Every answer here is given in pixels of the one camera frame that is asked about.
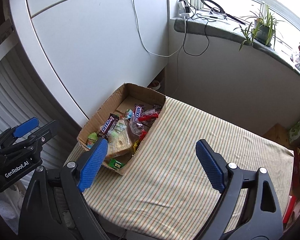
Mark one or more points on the Snickers bar upper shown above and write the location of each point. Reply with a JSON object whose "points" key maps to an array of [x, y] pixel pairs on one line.
{"points": [[138, 110]]}

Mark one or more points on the white power strip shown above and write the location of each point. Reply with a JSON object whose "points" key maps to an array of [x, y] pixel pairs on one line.
{"points": [[184, 9]]}

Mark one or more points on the Snickers bar lower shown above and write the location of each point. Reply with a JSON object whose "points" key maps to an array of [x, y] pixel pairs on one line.
{"points": [[108, 126]]}

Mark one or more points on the white cabinet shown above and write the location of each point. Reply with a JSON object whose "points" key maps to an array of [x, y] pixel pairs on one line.
{"points": [[82, 50]]}

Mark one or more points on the small figurine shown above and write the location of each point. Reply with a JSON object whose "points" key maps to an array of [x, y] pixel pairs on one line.
{"points": [[295, 58]]}

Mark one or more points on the black candy wrapper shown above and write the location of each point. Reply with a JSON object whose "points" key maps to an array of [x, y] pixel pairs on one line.
{"points": [[157, 108]]}

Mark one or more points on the clear bag red seal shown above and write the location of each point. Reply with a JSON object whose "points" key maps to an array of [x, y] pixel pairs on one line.
{"points": [[137, 128]]}

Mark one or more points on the yellow candy wrapper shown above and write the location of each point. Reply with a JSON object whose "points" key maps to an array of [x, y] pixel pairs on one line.
{"points": [[135, 146]]}

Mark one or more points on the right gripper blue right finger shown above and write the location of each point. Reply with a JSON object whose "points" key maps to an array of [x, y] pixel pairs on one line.
{"points": [[213, 164]]}

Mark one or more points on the green blue nut snack packet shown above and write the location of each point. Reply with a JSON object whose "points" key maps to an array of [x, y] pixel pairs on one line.
{"points": [[91, 139]]}

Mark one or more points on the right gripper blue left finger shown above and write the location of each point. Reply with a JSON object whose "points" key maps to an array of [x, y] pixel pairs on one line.
{"points": [[90, 162]]}

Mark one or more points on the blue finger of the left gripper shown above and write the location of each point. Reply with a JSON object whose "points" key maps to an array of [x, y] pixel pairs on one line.
{"points": [[26, 127]]}

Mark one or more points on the orange blue egg snack packet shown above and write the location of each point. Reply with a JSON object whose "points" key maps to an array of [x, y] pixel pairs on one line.
{"points": [[128, 114]]}

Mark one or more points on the ring light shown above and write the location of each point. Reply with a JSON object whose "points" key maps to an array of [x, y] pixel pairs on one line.
{"points": [[214, 7]]}

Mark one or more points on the brown cardboard box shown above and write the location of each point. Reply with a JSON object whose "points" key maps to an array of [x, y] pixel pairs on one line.
{"points": [[277, 134]]}

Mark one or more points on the potted spider plant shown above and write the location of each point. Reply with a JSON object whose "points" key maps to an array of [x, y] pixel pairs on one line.
{"points": [[262, 29]]}

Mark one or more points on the dark green candy wrapper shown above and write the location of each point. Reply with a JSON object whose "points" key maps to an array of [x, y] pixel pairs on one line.
{"points": [[115, 164]]}

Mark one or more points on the red-ended clear snack bag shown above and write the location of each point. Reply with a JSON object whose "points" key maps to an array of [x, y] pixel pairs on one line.
{"points": [[148, 115]]}

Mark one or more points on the bread in clear bag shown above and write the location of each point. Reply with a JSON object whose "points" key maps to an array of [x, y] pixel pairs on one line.
{"points": [[119, 142]]}

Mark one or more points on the snickers bar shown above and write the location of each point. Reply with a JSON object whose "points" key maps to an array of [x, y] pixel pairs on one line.
{"points": [[108, 126], [138, 110]]}

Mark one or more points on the striped tablecloth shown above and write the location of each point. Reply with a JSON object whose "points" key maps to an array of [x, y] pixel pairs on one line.
{"points": [[165, 193]]}

